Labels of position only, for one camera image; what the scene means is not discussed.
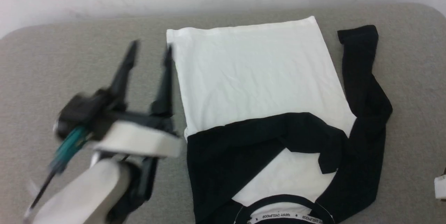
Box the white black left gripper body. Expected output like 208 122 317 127
93 110 183 159

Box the white black long-sleeve shirt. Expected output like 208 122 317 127
166 15 394 224

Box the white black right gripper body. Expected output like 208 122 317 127
434 173 446 200

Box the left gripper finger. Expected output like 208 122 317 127
150 45 175 117
109 39 140 110

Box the left teal plug black cable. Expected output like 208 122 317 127
24 126 92 219

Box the grey fabric sofa cushion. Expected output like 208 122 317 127
0 3 446 224

